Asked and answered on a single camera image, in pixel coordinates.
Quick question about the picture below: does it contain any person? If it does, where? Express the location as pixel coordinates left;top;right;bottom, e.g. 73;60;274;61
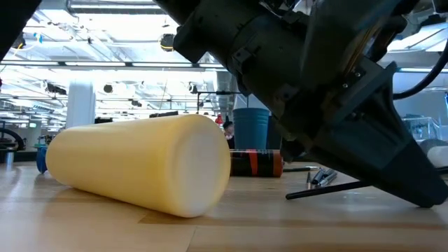
222;120;236;151

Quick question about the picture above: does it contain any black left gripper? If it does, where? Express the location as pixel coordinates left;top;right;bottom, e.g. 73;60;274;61
279;0;435;157

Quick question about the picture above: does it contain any black background monitor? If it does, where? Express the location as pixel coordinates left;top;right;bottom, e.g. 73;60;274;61
148;110;180;119

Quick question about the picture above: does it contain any long ceiling light strip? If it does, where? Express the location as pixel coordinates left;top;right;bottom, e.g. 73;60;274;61
0;59;448;74

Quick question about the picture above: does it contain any black cord reel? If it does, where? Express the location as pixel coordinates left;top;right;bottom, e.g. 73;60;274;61
159;33;176;53
12;31;27;50

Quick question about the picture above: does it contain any small dark blue paint bottle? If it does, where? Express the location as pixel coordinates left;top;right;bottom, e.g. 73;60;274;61
36;144;49;175

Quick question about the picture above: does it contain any white pillar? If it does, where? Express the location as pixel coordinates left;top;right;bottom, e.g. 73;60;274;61
65;78;97;127

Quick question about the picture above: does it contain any large yellow paint bottle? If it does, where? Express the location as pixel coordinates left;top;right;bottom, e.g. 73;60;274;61
45;113;232;218

